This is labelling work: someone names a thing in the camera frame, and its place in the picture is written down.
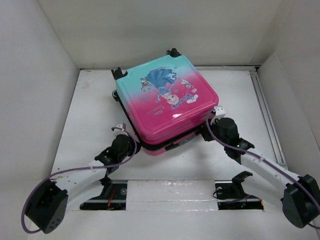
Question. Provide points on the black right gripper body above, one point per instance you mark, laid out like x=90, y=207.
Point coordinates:
x=214, y=128

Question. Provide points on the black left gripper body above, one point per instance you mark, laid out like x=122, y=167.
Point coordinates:
x=130, y=149

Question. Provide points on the pink teal suitcase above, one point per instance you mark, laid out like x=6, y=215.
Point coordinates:
x=166, y=100

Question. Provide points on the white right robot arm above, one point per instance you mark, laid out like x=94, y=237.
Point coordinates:
x=297, y=196

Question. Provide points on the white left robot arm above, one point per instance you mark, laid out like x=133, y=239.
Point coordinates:
x=46, y=205

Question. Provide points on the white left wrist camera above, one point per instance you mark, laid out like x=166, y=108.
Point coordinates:
x=119, y=129

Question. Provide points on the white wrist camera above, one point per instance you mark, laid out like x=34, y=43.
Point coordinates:
x=218, y=113
x=119, y=129

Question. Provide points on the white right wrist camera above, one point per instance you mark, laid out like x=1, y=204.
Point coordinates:
x=218, y=113

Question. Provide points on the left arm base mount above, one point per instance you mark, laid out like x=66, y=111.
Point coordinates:
x=112, y=198

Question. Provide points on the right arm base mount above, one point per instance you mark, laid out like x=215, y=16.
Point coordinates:
x=230, y=194

